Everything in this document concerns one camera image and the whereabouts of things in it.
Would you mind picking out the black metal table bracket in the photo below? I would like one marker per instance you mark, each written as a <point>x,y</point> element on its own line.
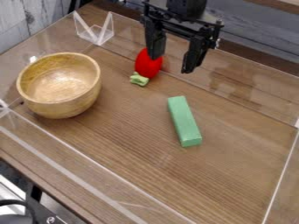
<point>43,214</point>

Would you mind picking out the red plush strawberry toy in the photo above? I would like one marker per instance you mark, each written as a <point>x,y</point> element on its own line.
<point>146,68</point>

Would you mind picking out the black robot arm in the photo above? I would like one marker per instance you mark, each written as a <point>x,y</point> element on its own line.
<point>186,20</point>

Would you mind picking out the clear acrylic enclosure wall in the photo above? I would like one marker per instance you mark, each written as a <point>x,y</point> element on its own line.
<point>112,163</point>

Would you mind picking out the brown wooden bowl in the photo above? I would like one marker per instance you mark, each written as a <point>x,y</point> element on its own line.
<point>60,84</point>

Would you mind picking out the clear acrylic corner bracket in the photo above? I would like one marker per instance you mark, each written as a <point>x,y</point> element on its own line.
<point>95,34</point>

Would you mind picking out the green rectangular block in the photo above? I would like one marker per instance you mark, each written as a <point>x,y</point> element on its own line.
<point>183,121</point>

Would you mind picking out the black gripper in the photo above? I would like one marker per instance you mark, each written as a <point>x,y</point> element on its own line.
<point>184,19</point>

